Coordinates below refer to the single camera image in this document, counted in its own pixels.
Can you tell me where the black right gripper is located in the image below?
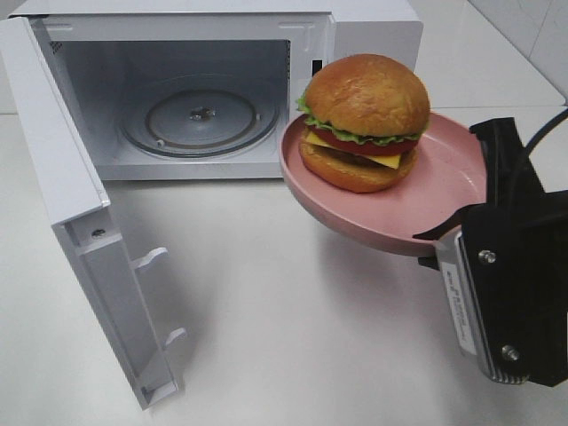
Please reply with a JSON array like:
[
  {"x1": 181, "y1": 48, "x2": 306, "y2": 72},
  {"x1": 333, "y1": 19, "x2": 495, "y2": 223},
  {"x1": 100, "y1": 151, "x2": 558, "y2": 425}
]
[{"x1": 411, "y1": 117, "x2": 568, "y2": 312}]

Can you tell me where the pink round plate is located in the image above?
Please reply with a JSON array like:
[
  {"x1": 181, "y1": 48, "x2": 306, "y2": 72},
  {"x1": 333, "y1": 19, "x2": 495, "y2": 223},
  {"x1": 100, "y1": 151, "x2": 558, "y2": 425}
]
[{"x1": 279, "y1": 114, "x2": 485, "y2": 256}]

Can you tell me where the white microwave door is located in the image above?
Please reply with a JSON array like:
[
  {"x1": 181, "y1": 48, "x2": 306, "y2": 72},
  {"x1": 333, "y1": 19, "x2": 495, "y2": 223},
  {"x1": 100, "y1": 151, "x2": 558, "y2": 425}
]
[{"x1": 1, "y1": 17, "x2": 185, "y2": 409}]

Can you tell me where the burger with lettuce and cheese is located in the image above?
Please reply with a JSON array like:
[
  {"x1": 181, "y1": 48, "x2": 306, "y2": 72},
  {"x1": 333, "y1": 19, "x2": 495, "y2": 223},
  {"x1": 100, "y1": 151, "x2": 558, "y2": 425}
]
[{"x1": 297, "y1": 54, "x2": 430, "y2": 193}]

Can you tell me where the glass microwave turntable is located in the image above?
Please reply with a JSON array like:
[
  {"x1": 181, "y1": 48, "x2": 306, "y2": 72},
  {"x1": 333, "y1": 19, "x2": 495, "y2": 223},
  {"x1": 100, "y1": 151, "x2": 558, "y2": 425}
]
[{"x1": 121, "y1": 88, "x2": 280, "y2": 158}]

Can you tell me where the white microwave oven body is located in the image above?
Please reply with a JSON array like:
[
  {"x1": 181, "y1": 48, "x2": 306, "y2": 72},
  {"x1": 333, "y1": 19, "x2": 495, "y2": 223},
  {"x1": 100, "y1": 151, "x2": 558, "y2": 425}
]
[{"x1": 7, "y1": 1, "x2": 422, "y2": 185}]

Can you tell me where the black camera cable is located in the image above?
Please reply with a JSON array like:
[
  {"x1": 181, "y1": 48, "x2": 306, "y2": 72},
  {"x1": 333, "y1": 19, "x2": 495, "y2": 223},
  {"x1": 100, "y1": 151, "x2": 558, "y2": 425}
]
[{"x1": 505, "y1": 106, "x2": 568, "y2": 205}]

